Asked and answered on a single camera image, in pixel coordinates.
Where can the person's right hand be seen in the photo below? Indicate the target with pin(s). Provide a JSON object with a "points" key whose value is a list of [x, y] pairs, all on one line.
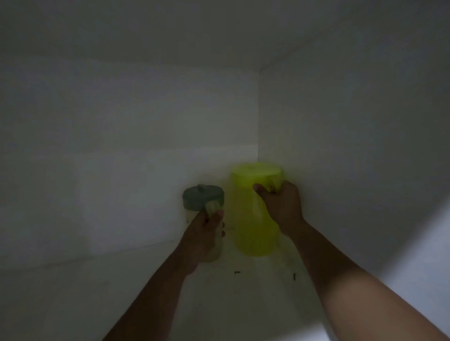
{"points": [[283, 205]]}

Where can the person's left thumb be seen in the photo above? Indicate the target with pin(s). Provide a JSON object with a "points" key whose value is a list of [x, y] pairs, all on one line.
{"points": [[215, 217]]}

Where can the clear jug with grey lid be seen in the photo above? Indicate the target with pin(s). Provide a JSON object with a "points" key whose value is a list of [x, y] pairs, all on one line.
{"points": [[203, 203]]}

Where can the person's left hand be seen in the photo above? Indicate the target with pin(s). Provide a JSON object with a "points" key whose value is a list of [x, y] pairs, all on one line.
{"points": [[202, 236]]}

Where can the yellow-green plastic pitcher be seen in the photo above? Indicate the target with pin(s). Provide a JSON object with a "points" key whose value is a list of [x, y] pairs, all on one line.
{"points": [[251, 217]]}

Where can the person's left forearm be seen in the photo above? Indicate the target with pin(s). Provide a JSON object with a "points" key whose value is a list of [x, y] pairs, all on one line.
{"points": [[154, 298]]}

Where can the person's right thumb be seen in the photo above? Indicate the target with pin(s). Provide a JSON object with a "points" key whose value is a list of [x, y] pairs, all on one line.
{"points": [[261, 190]]}

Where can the person's right forearm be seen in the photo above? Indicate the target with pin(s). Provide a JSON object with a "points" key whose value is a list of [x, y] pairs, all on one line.
{"points": [[355, 281]]}

